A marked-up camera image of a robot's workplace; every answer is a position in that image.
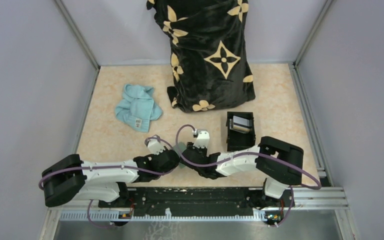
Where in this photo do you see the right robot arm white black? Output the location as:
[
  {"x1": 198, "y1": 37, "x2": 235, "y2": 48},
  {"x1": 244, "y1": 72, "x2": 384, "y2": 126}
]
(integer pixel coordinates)
[{"x1": 180, "y1": 136, "x2": 304, "y2": 206}]

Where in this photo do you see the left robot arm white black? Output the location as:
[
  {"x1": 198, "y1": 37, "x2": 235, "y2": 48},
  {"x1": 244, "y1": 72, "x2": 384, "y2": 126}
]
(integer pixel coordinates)
[{"x1": 39, "y1": 149, "x2": 180, "y2": 208}]

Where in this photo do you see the stack of cards in tray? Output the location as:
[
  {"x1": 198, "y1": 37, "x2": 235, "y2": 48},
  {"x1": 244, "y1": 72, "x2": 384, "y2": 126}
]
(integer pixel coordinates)
[{"x1": 228, "y1": 115, "x2": 252, "y2": 133}]

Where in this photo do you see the black card tray box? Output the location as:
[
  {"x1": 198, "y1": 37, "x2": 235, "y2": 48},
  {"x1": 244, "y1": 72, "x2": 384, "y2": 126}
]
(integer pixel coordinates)
[{"x1": 226, "y1": 111, "x2": 256, "y2": 152}]

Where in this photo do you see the light blue cloth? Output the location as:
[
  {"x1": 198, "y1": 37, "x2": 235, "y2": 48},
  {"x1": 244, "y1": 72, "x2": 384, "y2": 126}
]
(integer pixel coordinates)
[{"x1": 114, "y1": 84, "x2": 163, "y2": 133}]

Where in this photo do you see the black beige flower-patterned blanket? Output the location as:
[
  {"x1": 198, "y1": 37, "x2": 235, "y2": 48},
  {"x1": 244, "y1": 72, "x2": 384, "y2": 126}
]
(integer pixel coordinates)
[{"x1": 146, "y1": 0, "x2": 256, "y2": 113}]

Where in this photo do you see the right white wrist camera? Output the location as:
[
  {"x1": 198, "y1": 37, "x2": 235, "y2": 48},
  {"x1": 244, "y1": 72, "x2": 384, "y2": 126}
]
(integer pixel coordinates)
[{"x1": 193, "y1": 129, "x2": 210, "y2": 149}]

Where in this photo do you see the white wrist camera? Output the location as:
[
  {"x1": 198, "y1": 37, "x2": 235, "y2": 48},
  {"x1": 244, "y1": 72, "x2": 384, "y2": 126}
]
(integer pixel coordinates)
[
  {"x1": 193, "y1": 129, "x2": 210, "y2": 149},
  {"x1": 146, "y1": 138, "x2": 166, "y2": 155}
]

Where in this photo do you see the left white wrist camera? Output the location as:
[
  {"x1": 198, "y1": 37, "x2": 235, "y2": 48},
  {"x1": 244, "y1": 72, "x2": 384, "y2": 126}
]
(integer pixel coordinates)
[{"x1": 146, "y1": 138, "x2": 166, "y2": 155}]

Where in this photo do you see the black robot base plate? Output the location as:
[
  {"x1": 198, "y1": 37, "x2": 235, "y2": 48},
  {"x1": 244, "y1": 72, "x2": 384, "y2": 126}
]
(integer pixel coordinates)
[{"x1": 98, "y1": 187, "x2": 295, "y2": 217}]

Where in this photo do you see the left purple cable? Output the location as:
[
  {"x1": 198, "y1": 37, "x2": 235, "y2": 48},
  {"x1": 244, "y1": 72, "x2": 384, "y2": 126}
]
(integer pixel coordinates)
[{"x1": 38, "y1": 134, "x2": 181, "y2": 230}]

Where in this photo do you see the purple cable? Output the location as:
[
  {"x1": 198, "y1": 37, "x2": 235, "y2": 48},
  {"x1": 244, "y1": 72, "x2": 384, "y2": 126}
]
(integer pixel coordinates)
[
  {"x1": 174, "y1": 124, "x2": 323, "y2": 229},
  {"x1": 38, "y1": 134, "x2": 181, "y2": 230}
]

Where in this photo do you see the white slotted cable duct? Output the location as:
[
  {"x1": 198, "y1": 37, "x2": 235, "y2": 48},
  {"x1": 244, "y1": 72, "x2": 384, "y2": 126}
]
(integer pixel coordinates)
[{"x1": 59, "y1": 208, "x2": 280, "y2": 223}]

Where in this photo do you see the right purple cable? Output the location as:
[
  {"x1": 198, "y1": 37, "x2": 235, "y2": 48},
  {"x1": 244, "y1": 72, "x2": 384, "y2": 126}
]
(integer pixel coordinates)
[{"x1": 174, "y1": 124, "x2": 323, "y2": 229}]

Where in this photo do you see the aluminium frame rail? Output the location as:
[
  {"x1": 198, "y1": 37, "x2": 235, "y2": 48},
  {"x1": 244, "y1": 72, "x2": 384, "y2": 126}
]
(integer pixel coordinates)
[{"x1": 47, "y1": 187, "x2": 349, "y2": 212}]

